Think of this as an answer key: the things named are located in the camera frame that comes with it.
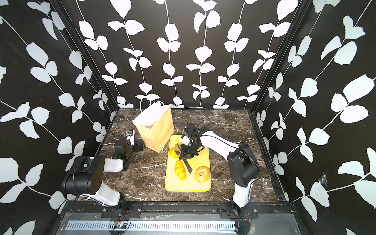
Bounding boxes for striped yellow round bun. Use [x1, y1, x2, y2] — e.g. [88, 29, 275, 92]
[169, 147, 180, 159]

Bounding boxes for yellow croissant bread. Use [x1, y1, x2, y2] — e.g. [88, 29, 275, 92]
[174, 160, 187, 181]

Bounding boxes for brown paper bag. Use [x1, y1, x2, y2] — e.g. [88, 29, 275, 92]
[132, 101, 174, 153]

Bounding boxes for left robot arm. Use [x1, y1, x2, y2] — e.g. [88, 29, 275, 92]
[62, 139, 144, 210]

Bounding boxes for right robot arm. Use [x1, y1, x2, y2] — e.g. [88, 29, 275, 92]
[175, 123, 261, 210]

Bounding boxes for yellow plastic tray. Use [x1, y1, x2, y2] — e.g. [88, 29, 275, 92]
[165, 135, 212, 192]

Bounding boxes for small green circuit board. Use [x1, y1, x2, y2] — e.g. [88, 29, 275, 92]
[113, 221, 128, 230]

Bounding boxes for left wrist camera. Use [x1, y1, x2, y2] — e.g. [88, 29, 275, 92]
[125, 130, 135, 146]

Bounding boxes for white slotted cable duct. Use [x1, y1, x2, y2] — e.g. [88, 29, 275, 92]
[63, 220, 237, 233]

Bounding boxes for black front rail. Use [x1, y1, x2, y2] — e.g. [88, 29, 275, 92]
[58, 201, 299, 221]

